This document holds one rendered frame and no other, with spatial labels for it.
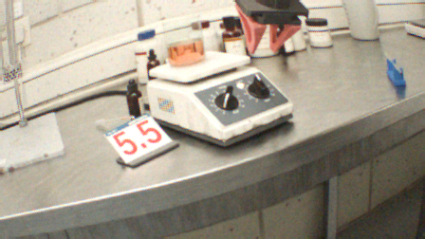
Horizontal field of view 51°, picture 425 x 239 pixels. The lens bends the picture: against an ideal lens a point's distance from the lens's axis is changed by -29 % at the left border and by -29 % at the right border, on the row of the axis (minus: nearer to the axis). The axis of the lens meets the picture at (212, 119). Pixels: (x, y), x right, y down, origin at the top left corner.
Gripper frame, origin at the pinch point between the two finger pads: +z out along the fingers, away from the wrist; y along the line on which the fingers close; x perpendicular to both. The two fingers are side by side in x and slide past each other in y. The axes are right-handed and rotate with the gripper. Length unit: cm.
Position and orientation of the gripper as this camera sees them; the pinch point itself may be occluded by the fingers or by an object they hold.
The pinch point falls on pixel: (262, 46)
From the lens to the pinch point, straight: 83.0
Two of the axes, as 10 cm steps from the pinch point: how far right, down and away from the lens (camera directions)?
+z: -1.4, 7.3, 6.7
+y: -9.3, 1.4, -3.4
